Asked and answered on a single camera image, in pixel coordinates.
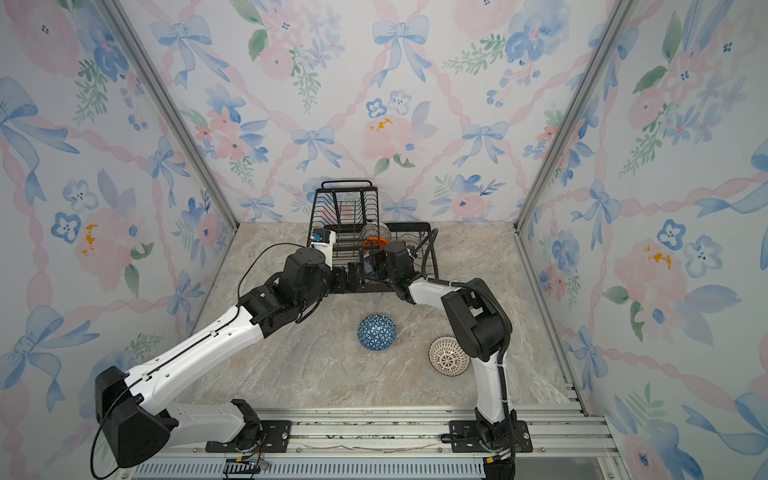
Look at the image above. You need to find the blue floral ceramic bowl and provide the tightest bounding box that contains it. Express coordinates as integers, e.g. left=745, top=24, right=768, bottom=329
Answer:
left=362, top=254, right=379, bottom=281

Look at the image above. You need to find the right aluminium corner post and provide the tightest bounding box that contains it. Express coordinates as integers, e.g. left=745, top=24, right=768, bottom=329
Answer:
left=514, top=0, right=635, bottom=234

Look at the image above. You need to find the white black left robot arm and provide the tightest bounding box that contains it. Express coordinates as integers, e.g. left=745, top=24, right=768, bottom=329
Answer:
left=94, top=243, right=333, bottom=469

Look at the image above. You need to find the aluminium corner post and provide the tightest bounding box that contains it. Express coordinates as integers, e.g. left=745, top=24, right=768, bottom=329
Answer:
left=96, top=1, right=239, bottom=230
left=514, top=0, right=635, bottom=234

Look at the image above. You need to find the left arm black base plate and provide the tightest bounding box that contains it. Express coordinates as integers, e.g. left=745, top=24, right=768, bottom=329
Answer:
left=205, top=420, right=293, bottom=454

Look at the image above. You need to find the green patterned ceramic bowl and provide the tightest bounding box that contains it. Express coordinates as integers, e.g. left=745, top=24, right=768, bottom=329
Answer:
left=361, top=222, right=392, bottom=242

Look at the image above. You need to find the left aluminium corner post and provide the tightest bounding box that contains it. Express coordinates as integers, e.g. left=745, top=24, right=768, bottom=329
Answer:
left=96, top=1, right=239, bottom=230

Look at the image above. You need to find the aluminium front rail frame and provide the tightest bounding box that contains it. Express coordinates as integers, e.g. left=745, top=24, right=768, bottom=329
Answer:
left=112, top=402, right=629, bottom=479

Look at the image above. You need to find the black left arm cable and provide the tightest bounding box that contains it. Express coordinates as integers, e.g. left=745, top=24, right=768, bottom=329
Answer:
left=89, top=242, right=307, bottom=480

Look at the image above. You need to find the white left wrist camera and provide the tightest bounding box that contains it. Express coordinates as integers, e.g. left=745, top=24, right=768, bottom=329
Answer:
left=309, top=228, right=337, bottom=268

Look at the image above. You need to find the black wire dish rack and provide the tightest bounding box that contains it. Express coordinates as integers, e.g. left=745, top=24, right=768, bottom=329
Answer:
left=307, top=179, right=439, bottom=293

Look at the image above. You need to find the white brown lattice bowl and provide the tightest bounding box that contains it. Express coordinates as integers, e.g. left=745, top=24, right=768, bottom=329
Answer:
left=428, top=336, right=470, bottom=377

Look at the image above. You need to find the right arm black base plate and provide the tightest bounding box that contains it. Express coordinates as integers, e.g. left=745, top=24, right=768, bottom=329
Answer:
left=441, top=420, right=534, bottom=454

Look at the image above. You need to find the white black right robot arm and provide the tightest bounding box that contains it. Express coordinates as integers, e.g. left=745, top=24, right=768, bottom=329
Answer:
left=372, top=241, right=515, bottom=451

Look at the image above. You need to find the blue geometric patterned bowl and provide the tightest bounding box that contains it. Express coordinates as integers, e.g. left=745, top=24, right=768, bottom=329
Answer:
left=357, top=314, right=397, bottom=351

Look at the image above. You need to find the orange plastic bowl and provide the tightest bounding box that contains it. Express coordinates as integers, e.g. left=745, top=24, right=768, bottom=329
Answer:
left=362, top=237, right=389, bottom=251

